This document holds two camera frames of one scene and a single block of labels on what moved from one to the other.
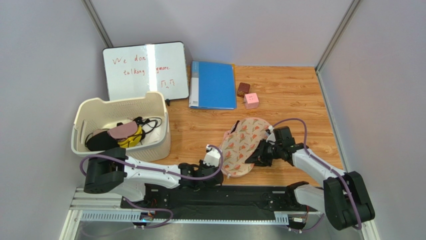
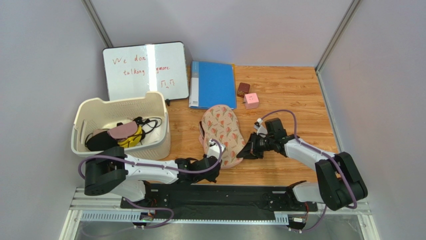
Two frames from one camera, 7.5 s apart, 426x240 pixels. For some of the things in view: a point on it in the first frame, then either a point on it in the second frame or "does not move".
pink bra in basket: x=123 y=131 does not move
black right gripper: x=264 y=154 -> x=254 y=146
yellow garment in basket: x=132 y=141 does not move
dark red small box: x=243 y=89 does not move
